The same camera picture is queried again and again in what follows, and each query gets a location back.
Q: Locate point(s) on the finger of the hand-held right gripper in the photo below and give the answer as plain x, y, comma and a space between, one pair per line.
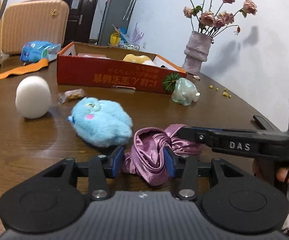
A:
239, 145
234, 130

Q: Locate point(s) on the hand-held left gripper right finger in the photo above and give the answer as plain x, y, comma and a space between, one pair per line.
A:
170, 165

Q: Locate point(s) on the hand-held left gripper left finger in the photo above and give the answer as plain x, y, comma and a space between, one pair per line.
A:
117, 163

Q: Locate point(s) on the pink satin scrunchie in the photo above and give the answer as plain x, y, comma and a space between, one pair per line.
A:
147, 150

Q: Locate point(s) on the red cardboard box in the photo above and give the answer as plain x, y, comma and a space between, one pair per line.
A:
97, 75

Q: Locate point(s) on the yellow plush toy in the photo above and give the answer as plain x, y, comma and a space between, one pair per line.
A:
137, 58

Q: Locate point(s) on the person's right hand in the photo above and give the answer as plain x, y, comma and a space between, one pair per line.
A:
288, 175

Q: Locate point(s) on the black phone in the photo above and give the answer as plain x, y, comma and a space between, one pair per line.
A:
262, 122

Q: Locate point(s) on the scattered yellow crumbs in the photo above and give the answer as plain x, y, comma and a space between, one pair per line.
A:
225, 95

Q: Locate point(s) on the blue plush toy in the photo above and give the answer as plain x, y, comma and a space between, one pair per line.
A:
102, 122

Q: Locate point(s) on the pale green plastic bag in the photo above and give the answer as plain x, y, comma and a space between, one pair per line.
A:
184, 92

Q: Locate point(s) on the small clear snack packet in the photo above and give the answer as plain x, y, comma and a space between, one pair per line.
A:
72, 94

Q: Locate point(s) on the pink textured vase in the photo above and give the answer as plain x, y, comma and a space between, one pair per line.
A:
195, 52

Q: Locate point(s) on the white foam cylinder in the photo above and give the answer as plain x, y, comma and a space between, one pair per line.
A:
33, 97

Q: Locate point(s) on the dried pink roses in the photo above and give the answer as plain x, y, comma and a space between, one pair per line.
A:
207, 17

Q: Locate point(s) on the purple coral ornament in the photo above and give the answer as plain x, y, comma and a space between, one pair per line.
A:
136, 35

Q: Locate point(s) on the blue tissue pack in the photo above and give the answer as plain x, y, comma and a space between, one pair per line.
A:
34, 51

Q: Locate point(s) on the grey refrigerator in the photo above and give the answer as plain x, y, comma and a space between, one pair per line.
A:
114, 17

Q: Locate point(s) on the dark entrance door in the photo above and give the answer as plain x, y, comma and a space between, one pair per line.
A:
84, 12

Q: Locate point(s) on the hanging umbrella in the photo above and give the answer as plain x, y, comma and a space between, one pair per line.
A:
130, 5

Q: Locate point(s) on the pink ribbed suitcase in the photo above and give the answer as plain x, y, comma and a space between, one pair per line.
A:
32, 25

